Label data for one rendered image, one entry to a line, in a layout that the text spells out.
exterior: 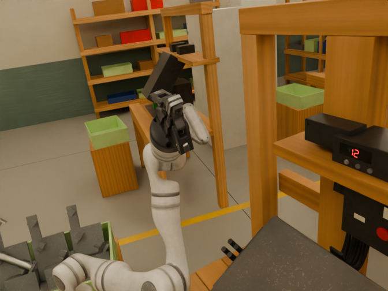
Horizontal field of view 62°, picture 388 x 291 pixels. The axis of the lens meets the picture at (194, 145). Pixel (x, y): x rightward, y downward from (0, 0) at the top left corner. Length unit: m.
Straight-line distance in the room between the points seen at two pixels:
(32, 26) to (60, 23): 0.53
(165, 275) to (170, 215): 0.14
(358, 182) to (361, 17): 0.40
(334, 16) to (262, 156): 0.61
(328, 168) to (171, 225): 0.44
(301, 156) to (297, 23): 0.39
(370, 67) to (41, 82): 7.15
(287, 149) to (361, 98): 0.25
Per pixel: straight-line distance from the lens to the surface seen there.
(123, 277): 0.90
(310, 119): 0.98
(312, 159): 0.95
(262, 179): 1.39
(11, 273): 1.84
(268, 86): 1.27
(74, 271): 1.14
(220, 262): 1.57
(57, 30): 7.53
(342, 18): 0.96
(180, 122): 0.51
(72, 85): 7.63
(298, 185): 1.36
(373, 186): 0.86
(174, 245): 0.82
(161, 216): 0.78
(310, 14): 1.03
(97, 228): 1.73
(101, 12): 7.01
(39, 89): 7.70
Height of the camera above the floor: 1.96
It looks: 23 degrees down
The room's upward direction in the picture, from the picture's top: 7 degrees counter-clockwise
